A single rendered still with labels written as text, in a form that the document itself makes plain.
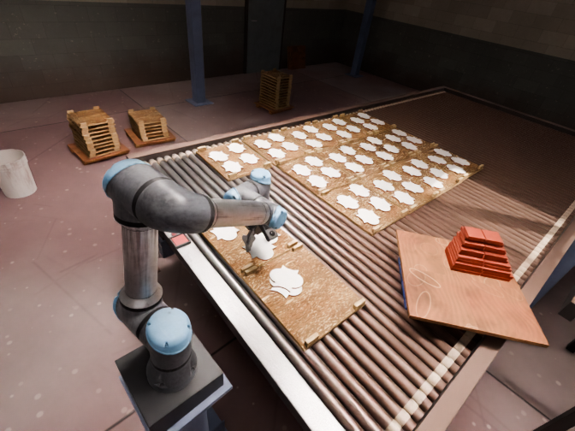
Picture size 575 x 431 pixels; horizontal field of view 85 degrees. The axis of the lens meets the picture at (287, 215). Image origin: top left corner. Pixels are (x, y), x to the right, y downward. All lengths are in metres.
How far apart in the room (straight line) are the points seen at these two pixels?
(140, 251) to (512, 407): 2.41
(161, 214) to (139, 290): 0.32
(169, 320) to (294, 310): 0.52
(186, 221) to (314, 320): 0.74
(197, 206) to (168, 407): 0.63
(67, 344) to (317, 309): 1.71
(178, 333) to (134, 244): 0.27
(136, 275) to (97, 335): 1.58
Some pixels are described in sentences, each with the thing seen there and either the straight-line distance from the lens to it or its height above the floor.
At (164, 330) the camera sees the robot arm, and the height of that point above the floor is 1.19.
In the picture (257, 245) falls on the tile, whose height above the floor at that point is 1.06.
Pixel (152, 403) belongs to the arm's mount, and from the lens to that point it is 1.12.
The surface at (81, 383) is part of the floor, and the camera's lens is 2.36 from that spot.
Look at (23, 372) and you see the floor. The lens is 2.53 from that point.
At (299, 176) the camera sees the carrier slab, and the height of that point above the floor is 0.94.
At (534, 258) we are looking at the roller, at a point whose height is 0.92.
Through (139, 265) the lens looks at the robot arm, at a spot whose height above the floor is 1.35.
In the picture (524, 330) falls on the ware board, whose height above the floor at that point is 1.04.
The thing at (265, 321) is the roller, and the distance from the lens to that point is 1.28.
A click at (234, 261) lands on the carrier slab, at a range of 1.44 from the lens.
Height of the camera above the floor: 2.00
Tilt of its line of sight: 38 degrees down
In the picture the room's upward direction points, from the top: 8 degrees clockwise
